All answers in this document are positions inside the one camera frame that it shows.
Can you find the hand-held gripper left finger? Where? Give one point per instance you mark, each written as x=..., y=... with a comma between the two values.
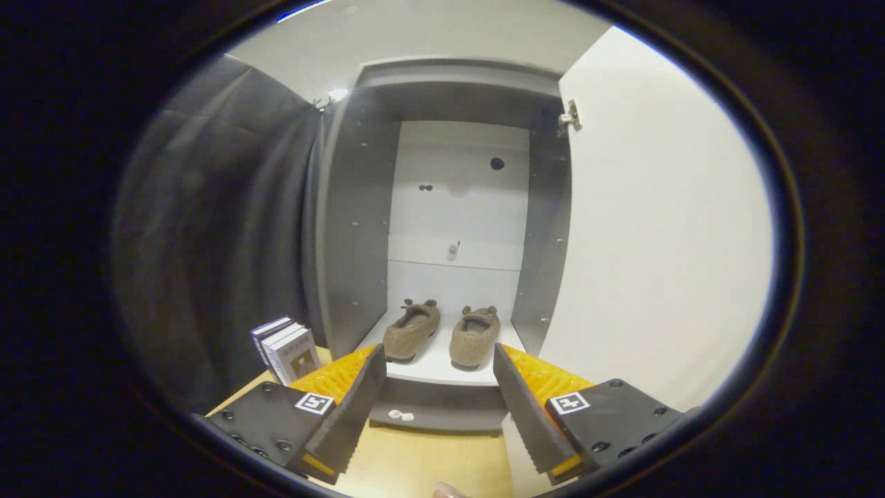
x=356, y=408

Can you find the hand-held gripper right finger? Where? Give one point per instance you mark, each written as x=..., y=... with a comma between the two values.
x=525, y=408

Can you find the brown fuzzy shoe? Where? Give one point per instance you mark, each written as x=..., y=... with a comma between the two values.
x=473, y=339
x=411, y=332

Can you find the white shoe cabinet door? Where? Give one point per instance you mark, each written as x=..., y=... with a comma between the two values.
x=657, y=242

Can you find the metal door hinge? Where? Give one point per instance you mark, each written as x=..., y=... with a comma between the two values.
x=571, y=117

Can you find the small white item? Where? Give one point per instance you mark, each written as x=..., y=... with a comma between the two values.
x=401, y=416

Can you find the white book with portrait cover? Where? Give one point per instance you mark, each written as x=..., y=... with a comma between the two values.
x=297, y=356

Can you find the dark blue book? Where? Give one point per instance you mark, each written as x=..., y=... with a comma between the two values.
x=257, y=342

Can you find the black backdrop cloth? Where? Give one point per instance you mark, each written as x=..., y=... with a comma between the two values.
x=221, y=242

